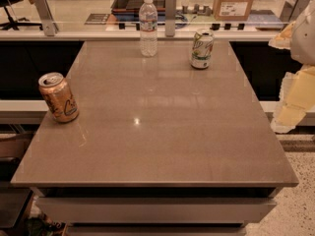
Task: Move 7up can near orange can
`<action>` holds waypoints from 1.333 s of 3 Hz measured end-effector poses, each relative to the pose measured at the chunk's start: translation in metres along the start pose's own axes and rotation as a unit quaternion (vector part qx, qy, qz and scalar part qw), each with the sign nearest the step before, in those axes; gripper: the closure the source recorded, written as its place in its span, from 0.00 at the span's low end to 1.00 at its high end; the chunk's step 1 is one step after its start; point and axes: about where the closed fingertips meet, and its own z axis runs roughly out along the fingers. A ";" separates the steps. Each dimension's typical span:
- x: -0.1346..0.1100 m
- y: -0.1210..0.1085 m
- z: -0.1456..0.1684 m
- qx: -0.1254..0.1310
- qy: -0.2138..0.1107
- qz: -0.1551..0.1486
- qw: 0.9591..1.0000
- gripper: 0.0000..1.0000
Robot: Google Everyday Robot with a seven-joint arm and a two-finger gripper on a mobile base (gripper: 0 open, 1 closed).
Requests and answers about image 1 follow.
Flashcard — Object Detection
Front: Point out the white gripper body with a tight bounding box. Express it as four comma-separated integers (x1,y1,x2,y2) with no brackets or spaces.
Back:
290,0,315,65

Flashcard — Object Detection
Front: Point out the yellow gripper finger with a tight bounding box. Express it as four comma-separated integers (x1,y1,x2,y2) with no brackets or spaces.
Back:
271,65,315,134
269,22,295,50

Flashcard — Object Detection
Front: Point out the white green 7up can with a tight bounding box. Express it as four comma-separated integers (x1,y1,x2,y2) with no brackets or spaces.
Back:
190,29,214,69

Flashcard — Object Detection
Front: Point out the orange soda can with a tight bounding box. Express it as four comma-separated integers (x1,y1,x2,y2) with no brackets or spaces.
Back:
38,72,79,123

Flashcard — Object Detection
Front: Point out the brown cardboard box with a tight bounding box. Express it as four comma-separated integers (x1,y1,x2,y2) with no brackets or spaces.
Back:
213,0,254,21

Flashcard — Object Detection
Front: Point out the clear plastic water bottle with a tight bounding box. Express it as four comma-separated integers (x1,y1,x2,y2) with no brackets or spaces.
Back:
139,0,158,57

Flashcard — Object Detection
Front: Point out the grey cabinet drawer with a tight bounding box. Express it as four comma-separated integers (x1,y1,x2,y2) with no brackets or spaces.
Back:
36,198,277,224

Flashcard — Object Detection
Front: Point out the black office chair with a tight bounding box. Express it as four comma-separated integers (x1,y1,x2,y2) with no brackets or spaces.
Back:
0,0,43,31

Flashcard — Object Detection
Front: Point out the grey metal bracket right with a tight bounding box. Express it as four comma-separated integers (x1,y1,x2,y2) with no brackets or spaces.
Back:
280,0,311,23

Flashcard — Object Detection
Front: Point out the grey metal bracket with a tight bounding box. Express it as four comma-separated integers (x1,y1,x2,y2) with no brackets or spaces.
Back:
280,0,311,23
33,0,58,36
165,0,176,37

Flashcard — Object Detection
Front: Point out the grey metal bracket middle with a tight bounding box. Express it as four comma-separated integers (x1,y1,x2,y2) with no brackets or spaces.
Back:
165,0,176,37

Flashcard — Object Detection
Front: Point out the grey metal bracket left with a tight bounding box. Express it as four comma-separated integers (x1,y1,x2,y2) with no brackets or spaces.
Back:
33,0,58,36

